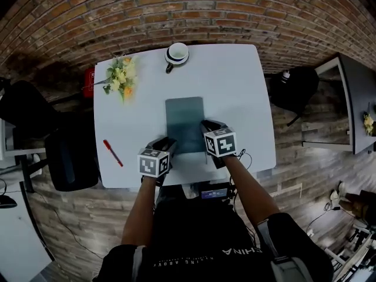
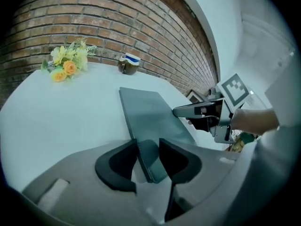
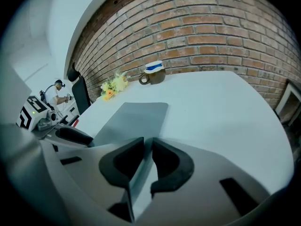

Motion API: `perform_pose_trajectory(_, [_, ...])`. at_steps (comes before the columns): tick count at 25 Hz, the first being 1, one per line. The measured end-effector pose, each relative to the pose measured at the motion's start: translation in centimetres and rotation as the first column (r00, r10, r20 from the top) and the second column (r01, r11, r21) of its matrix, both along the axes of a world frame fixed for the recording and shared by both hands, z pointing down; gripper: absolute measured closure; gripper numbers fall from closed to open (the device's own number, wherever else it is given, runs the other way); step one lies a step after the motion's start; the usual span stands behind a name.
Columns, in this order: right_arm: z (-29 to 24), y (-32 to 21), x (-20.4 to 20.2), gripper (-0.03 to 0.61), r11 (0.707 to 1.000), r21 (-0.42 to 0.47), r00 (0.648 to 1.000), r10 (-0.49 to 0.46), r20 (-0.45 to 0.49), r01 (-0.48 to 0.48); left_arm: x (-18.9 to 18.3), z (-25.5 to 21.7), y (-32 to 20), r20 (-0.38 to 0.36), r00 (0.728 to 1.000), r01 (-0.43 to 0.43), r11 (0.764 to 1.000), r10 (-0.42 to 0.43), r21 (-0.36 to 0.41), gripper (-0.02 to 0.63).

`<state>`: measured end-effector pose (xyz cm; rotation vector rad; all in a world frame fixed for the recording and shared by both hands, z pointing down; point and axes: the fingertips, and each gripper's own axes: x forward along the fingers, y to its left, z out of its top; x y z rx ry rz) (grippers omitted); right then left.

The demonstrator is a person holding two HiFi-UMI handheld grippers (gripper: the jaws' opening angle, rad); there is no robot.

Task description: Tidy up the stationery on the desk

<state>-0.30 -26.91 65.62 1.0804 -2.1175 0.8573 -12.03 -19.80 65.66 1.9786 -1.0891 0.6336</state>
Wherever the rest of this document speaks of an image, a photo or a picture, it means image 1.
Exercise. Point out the white metal frame rack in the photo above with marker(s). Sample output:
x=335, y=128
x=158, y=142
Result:
x=358, y=251

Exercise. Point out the black computer mouse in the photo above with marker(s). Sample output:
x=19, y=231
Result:
x=7, y=202

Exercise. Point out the white table with black legs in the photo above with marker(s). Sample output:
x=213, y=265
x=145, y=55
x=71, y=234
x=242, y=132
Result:
x=8, y=154

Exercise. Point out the red box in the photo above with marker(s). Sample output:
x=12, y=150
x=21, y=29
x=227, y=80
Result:
x=89, y=82

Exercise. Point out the small yellow flower bunch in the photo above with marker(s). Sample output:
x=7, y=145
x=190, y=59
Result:
x=368, y=123

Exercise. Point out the person's left forearm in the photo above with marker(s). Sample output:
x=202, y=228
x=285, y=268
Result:
x=139, y=210

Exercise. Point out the black backpack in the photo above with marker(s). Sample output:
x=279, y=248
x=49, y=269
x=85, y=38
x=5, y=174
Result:
x=296, y=93

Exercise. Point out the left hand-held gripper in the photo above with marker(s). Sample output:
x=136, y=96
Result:
x=152, y=163

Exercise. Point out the red pen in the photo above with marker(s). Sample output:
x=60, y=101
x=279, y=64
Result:
x=112, y=153

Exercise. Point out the white table with black edge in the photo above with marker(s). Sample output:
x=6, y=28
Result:
x=17, y=239

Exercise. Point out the white mug with blue stripe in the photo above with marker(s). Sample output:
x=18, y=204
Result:
x=176, y=53

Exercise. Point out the person's black shirt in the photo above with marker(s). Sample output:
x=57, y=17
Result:
x=205, y=239

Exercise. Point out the black office chair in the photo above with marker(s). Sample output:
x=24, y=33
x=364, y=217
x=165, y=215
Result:
x=70, y=157

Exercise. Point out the grey notebook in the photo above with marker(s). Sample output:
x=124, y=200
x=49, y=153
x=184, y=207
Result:
x=183, y=119

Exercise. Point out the small black monitor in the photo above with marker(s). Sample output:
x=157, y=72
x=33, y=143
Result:
x=214, y=193

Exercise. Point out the person's right forearm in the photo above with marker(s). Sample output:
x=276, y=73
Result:
x=252, y=195

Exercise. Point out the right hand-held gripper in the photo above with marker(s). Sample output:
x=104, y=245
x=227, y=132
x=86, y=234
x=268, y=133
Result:
x=221, y=142

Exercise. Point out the yellow flower bouquet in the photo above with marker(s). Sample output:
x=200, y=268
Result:
x=122, y=75

